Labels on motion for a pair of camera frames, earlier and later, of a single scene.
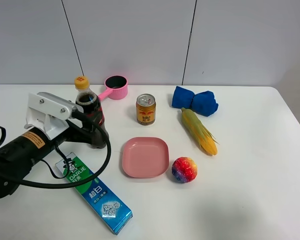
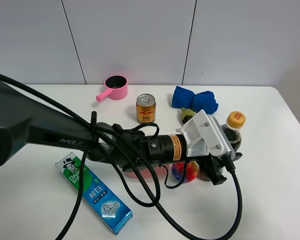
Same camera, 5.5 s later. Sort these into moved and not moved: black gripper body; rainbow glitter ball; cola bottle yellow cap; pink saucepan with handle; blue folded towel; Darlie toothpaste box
Moved: black gripper body; cola bottle yellow cap
Not moved: rainbow glitter ball; blue folded towel; pink saucepan with handle; Darlie toothpaste box
